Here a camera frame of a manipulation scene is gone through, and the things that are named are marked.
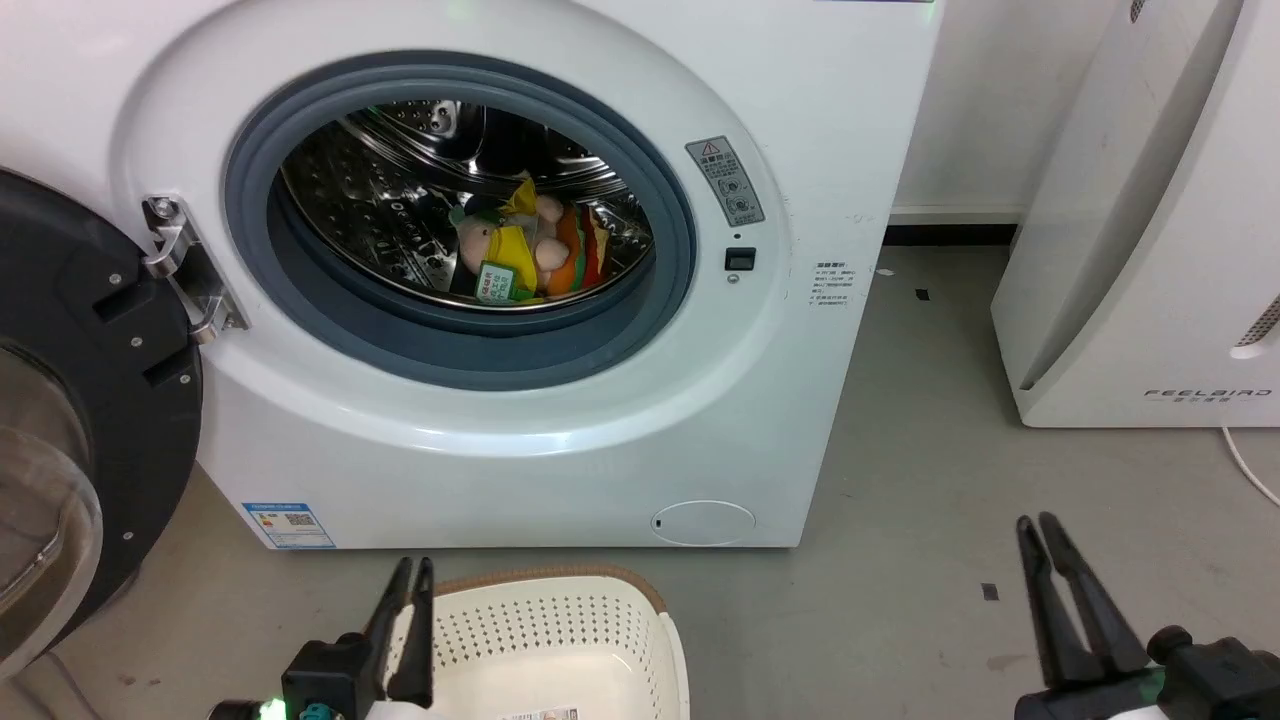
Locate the white air purifier appliance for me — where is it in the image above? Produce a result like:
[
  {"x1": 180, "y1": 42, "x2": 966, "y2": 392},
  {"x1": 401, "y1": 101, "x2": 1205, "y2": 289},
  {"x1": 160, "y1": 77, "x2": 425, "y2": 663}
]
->
[{"x1": 990, "y1": 0, "x2": 1280, "y2": 429}]

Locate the grey rubber door gasket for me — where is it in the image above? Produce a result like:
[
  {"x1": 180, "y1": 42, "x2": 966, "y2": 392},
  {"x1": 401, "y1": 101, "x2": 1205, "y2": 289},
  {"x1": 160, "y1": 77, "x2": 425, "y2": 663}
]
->
[{"x1": 224, "y1": 52, "x2": 698, "y2": 392}]

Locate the white power cable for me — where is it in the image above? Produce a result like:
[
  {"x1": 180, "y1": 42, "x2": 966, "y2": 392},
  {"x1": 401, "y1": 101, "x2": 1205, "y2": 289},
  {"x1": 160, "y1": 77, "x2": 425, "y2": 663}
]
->
[{"x1": 1220, "y1": 427, "x2": 1280, "y2": 508}]

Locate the metal door hinge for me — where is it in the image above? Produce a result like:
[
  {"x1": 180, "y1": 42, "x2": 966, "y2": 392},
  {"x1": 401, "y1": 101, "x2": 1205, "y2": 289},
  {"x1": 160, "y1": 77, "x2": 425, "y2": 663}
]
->
[{"x1": 142, "y1": 196, "x2": 249, "y2": 346}]

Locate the black round washer door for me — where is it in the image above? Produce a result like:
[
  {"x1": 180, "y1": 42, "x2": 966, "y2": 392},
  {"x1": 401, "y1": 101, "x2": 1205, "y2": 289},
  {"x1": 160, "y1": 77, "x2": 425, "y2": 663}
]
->
[{"x1": 0, "y1": 168, "x2": 205, "y2": 682}]

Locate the white perforated laundry basket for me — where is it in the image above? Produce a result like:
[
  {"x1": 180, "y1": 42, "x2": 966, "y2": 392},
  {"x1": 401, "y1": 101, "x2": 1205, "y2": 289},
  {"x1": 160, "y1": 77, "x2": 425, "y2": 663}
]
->
[{"x1": 385, "y1": 565, "x2": 691, "y2": 720}]

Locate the steel perforated washer drum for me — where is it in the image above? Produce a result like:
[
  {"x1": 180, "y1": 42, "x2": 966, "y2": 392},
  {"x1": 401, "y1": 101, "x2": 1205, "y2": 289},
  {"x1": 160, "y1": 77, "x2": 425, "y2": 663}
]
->
[{"x1": 279, "y1": 99, "x2": 656, "y2": 312}]

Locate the small text sticker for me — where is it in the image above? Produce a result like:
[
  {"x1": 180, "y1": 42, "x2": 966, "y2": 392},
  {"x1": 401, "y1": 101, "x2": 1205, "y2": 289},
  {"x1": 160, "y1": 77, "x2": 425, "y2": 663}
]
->
[{"x1": 810, "y1": 260, "x2": 854, "y2": 308}]

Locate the pink plush doll yellow outfit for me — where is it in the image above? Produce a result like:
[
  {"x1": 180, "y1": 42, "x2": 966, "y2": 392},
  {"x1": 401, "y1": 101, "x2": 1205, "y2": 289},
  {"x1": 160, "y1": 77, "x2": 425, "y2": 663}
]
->
[{"x1": 449, "y1": 178, "x2": 569, "y2": 305}]

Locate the grey warning sticker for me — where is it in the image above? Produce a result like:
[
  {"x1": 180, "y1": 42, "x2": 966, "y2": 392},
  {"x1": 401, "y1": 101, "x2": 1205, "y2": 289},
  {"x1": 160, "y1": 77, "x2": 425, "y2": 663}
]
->
[{"x1": 685, "y1": 136, "x2": 767, "y2": 229}]

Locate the white front-load washing machine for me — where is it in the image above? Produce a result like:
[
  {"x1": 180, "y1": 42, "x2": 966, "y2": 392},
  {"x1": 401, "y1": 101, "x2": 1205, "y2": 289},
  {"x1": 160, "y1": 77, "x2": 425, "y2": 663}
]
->
[{"x1": 0, "y1": 0, "x2": 946, "y2": 550}]

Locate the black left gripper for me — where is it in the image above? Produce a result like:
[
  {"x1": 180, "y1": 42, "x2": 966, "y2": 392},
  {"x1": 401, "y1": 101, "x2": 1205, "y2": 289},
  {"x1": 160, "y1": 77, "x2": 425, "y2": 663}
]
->
[{"x1": 282, "y1": 557, "x2": 437, "y2": 720}]

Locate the round white filter cover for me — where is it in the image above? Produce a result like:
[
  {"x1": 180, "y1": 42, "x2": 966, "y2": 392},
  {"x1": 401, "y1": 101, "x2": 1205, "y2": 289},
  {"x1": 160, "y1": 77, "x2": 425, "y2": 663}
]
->
[{"x1": 651, "y1": 500, "x2": 757, "y2": 548}]

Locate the blue energy label sticker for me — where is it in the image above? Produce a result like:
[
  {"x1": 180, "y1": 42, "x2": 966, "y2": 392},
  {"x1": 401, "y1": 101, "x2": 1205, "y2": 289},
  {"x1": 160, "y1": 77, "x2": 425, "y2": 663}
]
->
[{"x1": 242, "y1": 502, "x2": 338, "y2": 550}]

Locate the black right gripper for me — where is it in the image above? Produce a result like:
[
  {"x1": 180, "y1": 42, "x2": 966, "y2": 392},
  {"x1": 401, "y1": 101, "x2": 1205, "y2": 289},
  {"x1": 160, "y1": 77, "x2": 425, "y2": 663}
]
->
[{"x1": 1015, "y1": 511, "x2": 1280, "y2": 720}]

